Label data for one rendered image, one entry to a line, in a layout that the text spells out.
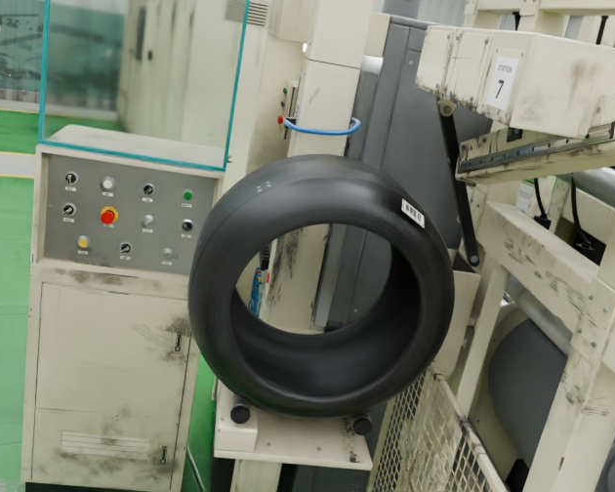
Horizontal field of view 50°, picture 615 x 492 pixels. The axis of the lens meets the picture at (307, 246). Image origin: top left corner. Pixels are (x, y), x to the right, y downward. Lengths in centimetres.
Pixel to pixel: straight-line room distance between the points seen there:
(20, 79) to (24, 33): 63
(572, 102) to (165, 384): 162
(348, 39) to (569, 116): 68
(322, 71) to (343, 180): 40
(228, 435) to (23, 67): 908
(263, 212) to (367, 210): 20
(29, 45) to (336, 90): 881
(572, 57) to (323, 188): 50
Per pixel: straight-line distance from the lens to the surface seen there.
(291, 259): 174
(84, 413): 239
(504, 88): 114
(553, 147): 124
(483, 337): 189
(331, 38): 164
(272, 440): 162
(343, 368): 170
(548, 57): 111
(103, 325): 221
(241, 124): 488
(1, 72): 1032
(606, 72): 115
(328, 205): 128
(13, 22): 1025
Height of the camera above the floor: 173
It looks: 18 degrees down
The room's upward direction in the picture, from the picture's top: 11 degrees clockwise
